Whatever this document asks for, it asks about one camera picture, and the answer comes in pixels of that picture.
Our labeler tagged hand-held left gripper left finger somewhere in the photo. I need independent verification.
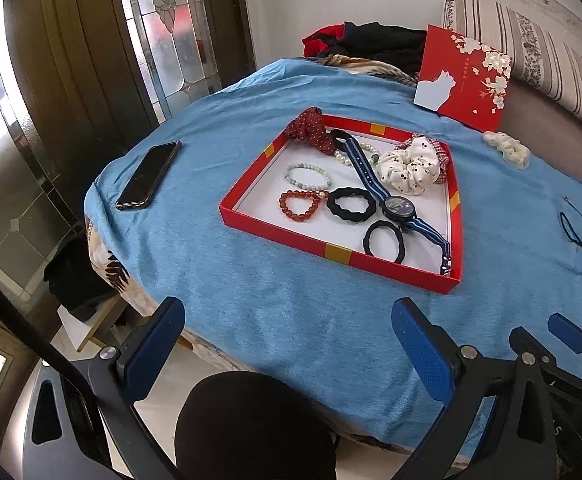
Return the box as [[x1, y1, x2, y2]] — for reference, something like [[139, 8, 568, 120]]
[[1, 297, 186, 480]]

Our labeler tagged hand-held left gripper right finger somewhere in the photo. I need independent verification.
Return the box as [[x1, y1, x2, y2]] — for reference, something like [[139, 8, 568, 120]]
[[392, 297, 556, 480]]

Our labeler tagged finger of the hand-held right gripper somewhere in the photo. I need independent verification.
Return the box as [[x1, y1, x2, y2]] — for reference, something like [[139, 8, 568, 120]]
[[548, 313, 582, 357]]

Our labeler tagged smooth black hair tie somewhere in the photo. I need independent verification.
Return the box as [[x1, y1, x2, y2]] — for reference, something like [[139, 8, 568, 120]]
[[363, 220, 406, 264]]

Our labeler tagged wristwatch with striped blue strap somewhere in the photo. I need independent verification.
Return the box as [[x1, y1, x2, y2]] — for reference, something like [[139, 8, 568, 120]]
[[330, 129, 452, 276]]

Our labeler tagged wavy black hair tie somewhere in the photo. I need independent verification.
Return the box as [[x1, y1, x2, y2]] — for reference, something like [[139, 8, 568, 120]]
[[327, 187, 373, 222]]

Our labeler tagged red cardboard tray box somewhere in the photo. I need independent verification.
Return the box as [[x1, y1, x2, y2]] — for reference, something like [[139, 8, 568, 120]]
[[219, 114, 464, 295]]

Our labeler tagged white spotted scrunchie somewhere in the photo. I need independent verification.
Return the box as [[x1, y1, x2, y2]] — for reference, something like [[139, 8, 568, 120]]
[[375, 136, 444, 195]]

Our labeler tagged red bead bracelet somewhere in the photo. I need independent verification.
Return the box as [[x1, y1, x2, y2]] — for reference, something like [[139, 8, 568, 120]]
[[279, 189, 322, 223]]

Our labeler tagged wooden stool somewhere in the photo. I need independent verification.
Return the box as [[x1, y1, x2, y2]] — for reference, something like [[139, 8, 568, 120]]
[[58, 290, 139, 352]]

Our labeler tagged black cloth on stool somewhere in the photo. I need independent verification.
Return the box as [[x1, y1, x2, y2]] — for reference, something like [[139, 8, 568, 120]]
[[43, 237, 119, 322]]

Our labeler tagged blue blanket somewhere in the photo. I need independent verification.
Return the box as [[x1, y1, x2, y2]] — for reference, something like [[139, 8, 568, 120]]
[[85, 58, 582, 453]]

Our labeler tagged black smartphone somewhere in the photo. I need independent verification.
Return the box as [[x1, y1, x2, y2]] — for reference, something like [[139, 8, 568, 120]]
[[116, 140, 182, 210]]

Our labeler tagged white claw hair clip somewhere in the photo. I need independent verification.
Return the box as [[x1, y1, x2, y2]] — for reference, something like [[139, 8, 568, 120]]
[[483, 131, 530, 171]]

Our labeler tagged brown sofa seat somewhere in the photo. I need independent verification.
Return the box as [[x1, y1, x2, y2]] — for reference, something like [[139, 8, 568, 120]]
[[501, 77, 582, 191]]

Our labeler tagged red plaid scrunchie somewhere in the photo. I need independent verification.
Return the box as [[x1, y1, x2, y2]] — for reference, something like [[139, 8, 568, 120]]
[[396, 132, 450, 187]]

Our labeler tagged red polka dot scrunchie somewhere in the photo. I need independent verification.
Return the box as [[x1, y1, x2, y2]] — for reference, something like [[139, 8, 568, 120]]
[[285, 107, 346, 155]]

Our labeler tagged red box lid floral print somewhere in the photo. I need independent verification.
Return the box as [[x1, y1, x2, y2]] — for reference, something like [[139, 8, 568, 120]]
[[413, 24, 513, 132]]

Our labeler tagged striped floral sofa cushion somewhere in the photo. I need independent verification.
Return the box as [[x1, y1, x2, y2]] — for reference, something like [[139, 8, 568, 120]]
[[443, 0, 582, 146]]

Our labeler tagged stained glass wooden door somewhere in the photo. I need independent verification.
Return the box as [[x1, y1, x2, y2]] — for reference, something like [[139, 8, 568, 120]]
[[0, 0, 256, 401]]

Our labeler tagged black cloth pile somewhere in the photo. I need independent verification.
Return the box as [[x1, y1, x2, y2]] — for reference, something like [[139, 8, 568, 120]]
[[331, 22, 429, 78]]

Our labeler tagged red cloth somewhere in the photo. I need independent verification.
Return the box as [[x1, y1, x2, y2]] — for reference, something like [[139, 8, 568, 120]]
[[302, 25, 346, 58]]

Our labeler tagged black cable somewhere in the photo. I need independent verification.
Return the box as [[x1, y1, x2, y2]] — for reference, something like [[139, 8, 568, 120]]
[[0, 252, 102, 396]]

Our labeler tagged white pearl bracelet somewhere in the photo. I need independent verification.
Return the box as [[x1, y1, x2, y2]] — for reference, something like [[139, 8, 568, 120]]
[[333, 142, 382, 166]]

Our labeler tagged pale green bead bracelet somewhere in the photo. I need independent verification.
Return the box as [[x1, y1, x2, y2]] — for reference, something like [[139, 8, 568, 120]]
[[284, 162, 332, 192]]

